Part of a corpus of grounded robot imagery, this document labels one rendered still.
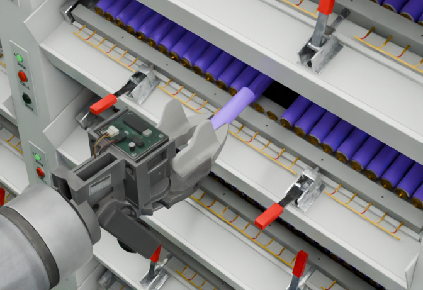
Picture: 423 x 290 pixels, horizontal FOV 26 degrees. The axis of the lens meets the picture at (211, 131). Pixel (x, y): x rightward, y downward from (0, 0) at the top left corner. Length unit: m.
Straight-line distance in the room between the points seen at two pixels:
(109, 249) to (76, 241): 0.66
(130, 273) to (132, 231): 0.55
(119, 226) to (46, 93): 0.45
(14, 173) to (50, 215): 0.81
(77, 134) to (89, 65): 0.21
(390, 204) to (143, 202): 0.27
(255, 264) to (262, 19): 0.40
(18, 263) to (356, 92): 0.35
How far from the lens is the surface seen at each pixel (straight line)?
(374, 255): 1.00
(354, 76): 0.89
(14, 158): 1.67
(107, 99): 1.13
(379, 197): 1.00
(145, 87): 1.16
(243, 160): 1.08
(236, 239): 1.25
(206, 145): 0.95
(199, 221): 1.27
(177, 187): 0.93
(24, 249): 0.83
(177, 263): 1.46
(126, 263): 1.49
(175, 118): 0.97
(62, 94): 1.36
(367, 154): 1.04
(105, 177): 0.87
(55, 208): 0.85
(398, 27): 0.89
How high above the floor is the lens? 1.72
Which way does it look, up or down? 43 degrees down
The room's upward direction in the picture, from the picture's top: straight up
